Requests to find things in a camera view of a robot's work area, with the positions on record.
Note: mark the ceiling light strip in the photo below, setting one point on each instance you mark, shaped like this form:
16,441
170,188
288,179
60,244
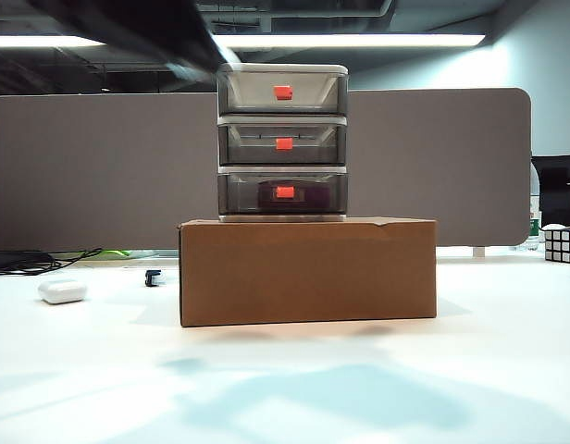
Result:
359,40

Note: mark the black flat pad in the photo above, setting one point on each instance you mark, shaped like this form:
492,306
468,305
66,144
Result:
12,261

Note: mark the grey desk partition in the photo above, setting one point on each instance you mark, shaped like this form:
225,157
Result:
104,171

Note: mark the white partition foot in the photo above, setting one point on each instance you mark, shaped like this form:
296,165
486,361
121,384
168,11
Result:
477,252

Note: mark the small black blue clip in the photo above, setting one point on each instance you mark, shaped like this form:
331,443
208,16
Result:
152,278

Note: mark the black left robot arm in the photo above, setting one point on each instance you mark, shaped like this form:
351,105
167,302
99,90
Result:
151,28

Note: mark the clear bottle green label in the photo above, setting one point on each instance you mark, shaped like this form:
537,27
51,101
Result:
535,217

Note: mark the rubik's cube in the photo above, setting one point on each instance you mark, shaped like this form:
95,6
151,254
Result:
562,245

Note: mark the small white object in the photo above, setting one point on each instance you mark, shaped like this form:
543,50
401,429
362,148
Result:
553,227

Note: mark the white earbuds case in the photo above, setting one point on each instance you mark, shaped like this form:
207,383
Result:
63,292

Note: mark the black office chair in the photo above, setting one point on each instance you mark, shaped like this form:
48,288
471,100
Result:
560,189

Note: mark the brown cardboard box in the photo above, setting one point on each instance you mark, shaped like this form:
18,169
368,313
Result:
308,277

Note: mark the purple white napkin pack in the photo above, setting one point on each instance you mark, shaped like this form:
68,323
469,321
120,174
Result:
313,196

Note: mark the white plastic drawer cabinet frame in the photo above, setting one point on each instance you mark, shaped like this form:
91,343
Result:
285,69

